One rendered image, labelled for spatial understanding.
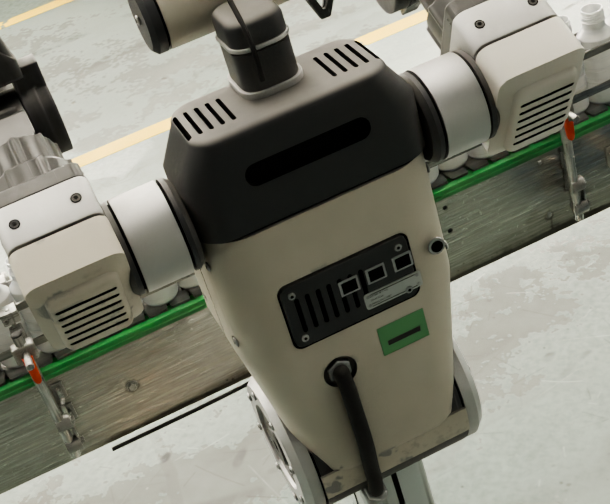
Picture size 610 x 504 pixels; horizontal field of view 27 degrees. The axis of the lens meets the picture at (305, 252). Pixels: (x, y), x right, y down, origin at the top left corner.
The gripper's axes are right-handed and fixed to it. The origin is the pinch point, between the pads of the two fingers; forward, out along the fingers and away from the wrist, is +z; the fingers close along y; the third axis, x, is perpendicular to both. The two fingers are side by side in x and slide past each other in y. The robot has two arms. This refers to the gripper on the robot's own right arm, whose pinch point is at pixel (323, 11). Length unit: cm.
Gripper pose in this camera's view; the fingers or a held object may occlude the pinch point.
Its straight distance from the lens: 172.3
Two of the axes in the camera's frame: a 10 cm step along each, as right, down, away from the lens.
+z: 2.5, 7.9, 5.6
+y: -3.8, -4.5, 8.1
